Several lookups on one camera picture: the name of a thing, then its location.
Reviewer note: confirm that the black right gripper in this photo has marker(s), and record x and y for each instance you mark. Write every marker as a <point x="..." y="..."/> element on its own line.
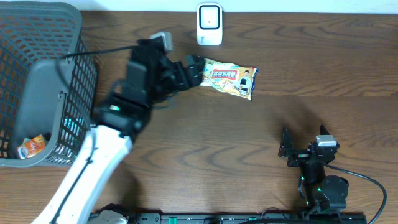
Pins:
<point x="286" y="149"/>

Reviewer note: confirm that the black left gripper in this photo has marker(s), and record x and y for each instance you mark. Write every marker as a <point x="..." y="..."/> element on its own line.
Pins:
<point x="176" y="71"/>

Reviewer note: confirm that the large yellow wipes packet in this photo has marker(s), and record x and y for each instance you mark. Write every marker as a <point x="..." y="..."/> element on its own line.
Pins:
<point x="229" y="78"/>

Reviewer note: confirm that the orange tissue pack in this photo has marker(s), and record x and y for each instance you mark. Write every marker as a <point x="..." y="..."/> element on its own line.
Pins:
<point x="31" y="147"/>

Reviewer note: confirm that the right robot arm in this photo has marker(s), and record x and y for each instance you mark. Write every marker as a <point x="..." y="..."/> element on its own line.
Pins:
<point x="324" y="194"/>

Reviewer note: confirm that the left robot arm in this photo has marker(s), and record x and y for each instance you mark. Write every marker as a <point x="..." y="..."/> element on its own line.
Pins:
<point x="116" y="123"/>

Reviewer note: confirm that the white barcode scanner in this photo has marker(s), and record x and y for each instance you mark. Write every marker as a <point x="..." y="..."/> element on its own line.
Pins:
<point x="209" y="24"/>

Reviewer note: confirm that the grey plastic mesh basket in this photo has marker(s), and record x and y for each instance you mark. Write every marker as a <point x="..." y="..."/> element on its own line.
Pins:
<point x="47" y="81"/>

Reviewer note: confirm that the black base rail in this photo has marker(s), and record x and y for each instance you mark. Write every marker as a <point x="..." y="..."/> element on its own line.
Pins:
<point x="217" y="218"/>

